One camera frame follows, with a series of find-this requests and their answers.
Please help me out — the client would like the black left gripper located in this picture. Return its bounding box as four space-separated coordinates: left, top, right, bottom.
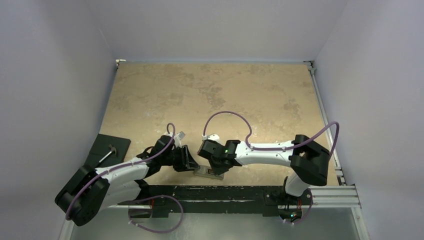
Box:
160 144 199 172

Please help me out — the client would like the white universal AC remote control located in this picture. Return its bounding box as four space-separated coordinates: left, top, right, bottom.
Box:
193 165 224 181

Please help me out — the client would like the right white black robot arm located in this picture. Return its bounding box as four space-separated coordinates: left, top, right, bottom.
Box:
197 134 331 204

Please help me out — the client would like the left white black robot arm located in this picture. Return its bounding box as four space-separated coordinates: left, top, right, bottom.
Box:
54 135 200 227

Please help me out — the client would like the metal hammer tool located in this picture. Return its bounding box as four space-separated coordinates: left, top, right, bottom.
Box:
98 144 117 164

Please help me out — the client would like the black mat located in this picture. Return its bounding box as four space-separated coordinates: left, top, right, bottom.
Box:
84 133 131 168

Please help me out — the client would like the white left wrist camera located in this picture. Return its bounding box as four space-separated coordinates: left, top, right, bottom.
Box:
173 131 186 147

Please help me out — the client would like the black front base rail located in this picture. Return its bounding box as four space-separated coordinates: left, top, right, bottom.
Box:
137 185 311 218

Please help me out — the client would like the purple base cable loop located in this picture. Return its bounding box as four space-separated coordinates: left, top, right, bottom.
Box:
127 194 185 234

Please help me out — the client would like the aluminium frame rail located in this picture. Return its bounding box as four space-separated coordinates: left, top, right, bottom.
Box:
303 60 370 240

